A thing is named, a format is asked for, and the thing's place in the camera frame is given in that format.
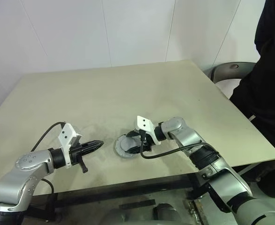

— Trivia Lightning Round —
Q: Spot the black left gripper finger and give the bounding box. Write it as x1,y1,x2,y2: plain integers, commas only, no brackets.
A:
83,145,103,153
82,139,104,148

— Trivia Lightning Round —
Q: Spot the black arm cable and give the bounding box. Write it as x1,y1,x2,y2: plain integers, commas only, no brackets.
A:
30,121,67,152
139,129,220,160

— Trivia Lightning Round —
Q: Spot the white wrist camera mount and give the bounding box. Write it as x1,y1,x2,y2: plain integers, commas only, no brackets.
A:
135,115,162,145
58,122,83,169

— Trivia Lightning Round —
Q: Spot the person in dark clothes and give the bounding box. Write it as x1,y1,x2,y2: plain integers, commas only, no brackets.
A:
229,0,275,200

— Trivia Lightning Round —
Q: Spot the grey round disc part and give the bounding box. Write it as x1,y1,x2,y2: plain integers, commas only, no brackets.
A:
115,134,145,157

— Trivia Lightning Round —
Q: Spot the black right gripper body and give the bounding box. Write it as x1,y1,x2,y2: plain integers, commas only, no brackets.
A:
139,134,154,153

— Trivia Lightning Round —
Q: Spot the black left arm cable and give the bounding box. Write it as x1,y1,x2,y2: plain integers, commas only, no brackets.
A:
30,121,67,152

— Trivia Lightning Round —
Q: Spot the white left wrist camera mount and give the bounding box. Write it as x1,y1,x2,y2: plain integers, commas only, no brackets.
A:
58,122,83,169

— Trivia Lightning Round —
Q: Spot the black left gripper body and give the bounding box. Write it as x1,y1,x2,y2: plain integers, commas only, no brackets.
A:
69,142,89,174

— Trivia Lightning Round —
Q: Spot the grey folding chair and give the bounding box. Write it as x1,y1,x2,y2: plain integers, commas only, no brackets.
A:
208,61,258,83

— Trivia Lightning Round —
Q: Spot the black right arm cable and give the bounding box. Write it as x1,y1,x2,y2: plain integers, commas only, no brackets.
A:
139,129,220,160

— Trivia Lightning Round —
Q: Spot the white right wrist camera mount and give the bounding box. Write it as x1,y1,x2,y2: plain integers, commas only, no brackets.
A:
135,115,162,145

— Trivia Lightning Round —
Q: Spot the black flat strip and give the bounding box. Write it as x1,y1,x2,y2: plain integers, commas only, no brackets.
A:
118,199,156,210

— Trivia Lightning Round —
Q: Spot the dark rounded grey shape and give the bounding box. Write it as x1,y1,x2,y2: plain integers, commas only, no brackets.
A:
153,203,179,222

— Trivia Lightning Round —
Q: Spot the black table frame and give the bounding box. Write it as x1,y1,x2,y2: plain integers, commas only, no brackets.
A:
29,172,206,222

